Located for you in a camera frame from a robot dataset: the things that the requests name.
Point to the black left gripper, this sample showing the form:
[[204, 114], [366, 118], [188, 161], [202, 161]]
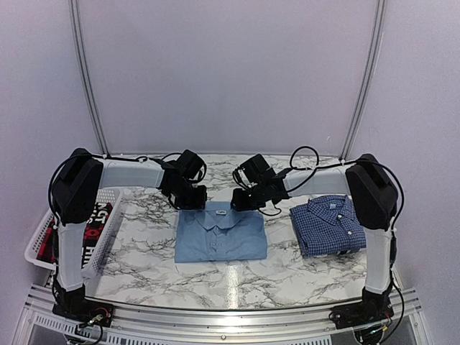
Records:
[[199, 202]]

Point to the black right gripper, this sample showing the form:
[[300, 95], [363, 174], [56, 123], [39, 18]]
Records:
[[239, 204]]

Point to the light blue long sleeve shirt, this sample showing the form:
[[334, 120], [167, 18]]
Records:
[[218, 233]]

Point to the blue checked shirt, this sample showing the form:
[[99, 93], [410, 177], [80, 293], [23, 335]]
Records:
[[327, 225]]

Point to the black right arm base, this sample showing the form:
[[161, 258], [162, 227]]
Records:
[[372, 308]]

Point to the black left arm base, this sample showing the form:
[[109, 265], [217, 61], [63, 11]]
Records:
[[74, 305]]

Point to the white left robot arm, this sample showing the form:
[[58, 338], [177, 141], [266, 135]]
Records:
[[75, 184]]

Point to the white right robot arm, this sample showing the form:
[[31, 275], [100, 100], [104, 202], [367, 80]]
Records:
[[373, 188]]

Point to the red black plaid shirt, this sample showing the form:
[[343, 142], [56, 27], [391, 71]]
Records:
[[92, 247]]

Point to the white plastic laundry basket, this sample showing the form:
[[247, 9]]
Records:
[[106, 195]]

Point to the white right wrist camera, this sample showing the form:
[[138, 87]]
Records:
[[238, 179]]

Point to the aluminium front frame rail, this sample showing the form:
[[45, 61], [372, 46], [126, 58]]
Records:
[[138, 324]]

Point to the left aluminium corner post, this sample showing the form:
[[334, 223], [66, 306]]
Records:
[[85, 76]]

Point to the aluminium corner post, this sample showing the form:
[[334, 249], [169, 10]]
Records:
[[369, 70], [85, 76]]

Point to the right aluminium corner post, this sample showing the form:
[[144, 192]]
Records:
[[369, 70]]

